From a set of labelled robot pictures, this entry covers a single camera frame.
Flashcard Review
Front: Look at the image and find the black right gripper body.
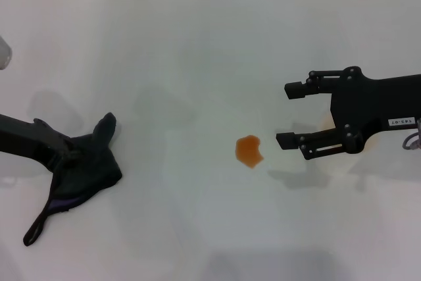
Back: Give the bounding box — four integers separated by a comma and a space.
328, 66, 421, 155

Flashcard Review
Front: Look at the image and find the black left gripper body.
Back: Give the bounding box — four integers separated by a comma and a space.
0, 113, 72, 174

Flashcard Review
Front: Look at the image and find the dark blue rag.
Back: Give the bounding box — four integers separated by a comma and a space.
22, 112, 123, 247

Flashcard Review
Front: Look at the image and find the white paper cup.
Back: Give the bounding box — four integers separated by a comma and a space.
317, 113, 379, 176

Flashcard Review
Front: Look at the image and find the orange-brown liquid stain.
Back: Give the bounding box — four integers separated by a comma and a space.
235, 135, 265, 170

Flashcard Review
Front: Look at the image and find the grey right gripper cable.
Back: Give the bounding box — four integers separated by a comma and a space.
403, 132, 420, 151

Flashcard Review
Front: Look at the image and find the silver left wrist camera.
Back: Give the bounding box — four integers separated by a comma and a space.
0, 36, 13, 71

